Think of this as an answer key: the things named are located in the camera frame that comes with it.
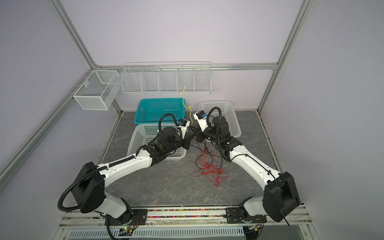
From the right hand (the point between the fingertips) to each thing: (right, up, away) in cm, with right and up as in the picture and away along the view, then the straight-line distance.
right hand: (191, 127), depth 76 cm
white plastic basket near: (-34, -5, +26) cm, 43 cm away
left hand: (+2, -5, +3) cm, 6 cm away
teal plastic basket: (-35, +13, +43) cm, 57 cm away
